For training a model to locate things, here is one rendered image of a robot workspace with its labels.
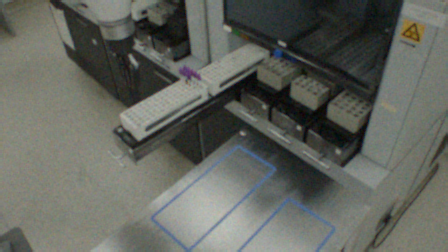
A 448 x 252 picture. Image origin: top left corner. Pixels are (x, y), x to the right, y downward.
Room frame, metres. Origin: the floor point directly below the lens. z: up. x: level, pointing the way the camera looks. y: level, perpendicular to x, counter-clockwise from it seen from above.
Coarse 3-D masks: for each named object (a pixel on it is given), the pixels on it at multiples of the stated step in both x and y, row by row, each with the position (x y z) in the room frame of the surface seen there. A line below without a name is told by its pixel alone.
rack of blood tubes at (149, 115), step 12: (180, 84) 1.07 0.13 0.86; (192, 84) 1.05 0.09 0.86; (156, 96) 1.00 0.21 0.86; (168, 96) 1.00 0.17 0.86; (180, 96) 1.00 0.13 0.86; (192, 96) 0.99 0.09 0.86; (204, 96) 1.02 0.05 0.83; (132, 108) 0.94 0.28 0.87; (144, 108) 0.95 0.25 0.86; (156, 108) 0.94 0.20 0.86; (168, 108) 0.94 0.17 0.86; (180, 108) 0.98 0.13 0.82; (132, 120) 0.89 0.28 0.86; (144, 120) 0.88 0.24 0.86; (156, 120) 0.89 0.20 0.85; (168, 120) 0.92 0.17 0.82; (132, 132) 0.87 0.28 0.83; (144, 132) 0.86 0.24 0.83
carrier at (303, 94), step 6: (294, 84) 0.99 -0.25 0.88; (300, 84) 0.99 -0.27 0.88; (294, 90) 0.99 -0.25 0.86; (300, 90) 0.97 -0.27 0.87; (306, 90) 0.96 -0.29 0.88; (312, 90) 0.96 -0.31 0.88; (294, 96) 0.99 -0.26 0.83; (300, 96) 0.97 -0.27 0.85; (306, 96) 0.95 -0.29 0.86; (312, 96) 0.94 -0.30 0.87; (318, 96) 0.92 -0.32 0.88; (300, 102) 0.97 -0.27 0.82; (306, 102) 0.95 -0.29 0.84; (312, 102) 0.93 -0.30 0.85; (318, 102) 0.92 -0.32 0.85; (312, 108) 0.93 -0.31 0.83
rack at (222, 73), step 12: (240, 48) 1.27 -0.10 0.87; (252, 48) 1.27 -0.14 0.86; (228, 60) 1.19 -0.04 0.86; (240, 60) 1.18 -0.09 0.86; (252, 60) 1.19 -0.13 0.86; (264, 60) 1.25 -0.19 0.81; (204, 72) 1.12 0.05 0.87; (216, 72) 1.12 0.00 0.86; (228, 72) 1.12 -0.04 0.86; (240, 72) 1.19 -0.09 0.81; (204, 84) 1.08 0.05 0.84; (216, 84) 1.06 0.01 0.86; (228, 84) 1.09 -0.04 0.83
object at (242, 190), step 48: (240, 144) 0.79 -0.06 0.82; (192, 192) 0.62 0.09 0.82; (240, 192) 0.61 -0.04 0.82; (288, 192) 0.60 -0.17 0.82; (336, 192) 0.59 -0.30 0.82; (144, 240) 0.48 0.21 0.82; (192, 240) 0.48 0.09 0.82; (240, 240) 0.47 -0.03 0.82; (288, 240) 0.46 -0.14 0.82; (336, 240) 0.45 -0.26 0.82
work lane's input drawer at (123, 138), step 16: (240, 80) 1.12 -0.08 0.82; (208, 96) 1.04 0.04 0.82; (224, 96) 1.05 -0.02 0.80; (192, 112) 0.97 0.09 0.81; (208, 112) 1.00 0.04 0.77; (160, 128) 0.89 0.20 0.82; (176, 128) 0.91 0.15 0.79; (128, 144) 0.84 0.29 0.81; (144, 144) 0.83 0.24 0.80; (160, 144) 0.87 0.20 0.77
